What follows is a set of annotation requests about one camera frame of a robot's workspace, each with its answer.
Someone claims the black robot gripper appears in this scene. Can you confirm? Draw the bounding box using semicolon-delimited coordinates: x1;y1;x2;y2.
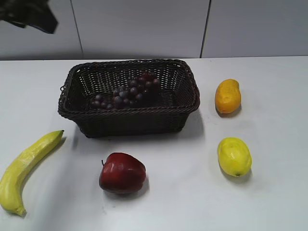
0;0;58;34

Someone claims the purple grape bunch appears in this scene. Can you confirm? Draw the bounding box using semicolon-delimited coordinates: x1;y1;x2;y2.
90;72;161;110

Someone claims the black woven basket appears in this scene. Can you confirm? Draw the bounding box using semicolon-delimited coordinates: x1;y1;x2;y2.
58;59;200;138

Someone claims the red apple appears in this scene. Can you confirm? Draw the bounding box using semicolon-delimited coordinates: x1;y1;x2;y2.
99;153;146;194

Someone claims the yellow banana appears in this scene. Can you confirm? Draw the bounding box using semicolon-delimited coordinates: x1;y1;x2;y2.
0;130;64;218

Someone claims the orange mango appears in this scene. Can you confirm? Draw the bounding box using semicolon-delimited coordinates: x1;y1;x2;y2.
215;79;242;114

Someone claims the yellow lemon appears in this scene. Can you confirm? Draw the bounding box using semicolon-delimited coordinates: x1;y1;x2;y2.
217;137;252;178

